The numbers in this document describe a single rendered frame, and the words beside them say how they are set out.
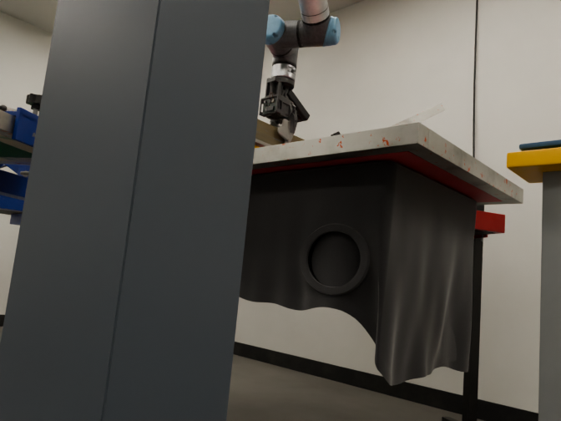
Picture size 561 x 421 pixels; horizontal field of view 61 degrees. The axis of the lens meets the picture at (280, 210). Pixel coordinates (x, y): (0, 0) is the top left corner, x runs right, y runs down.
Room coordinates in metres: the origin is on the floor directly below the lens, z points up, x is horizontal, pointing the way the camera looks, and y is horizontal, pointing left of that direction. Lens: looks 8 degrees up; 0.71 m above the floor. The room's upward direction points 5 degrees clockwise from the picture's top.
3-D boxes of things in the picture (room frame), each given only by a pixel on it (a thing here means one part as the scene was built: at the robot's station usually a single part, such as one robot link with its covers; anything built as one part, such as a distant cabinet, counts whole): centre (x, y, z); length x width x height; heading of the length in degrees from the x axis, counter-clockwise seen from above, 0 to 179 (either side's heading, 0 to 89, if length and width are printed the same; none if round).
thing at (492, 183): (1.26, -0.13, 0.97); 0.79 x 0.58 x 0.04; 47
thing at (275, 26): (1.28, 0.04, 1.39); 0.11 x 0.11 x 0.08; 72
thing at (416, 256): (1.06, -0.34, 0.74); 0.45 x 0.03 x 0.43; 137
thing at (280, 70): (1.38, 0.03, 1.31); 0.08 x 0.08 x 0.05
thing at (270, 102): (1.38, 0.03, 1.23); 0.09 x 0.08 x 0.12; 137
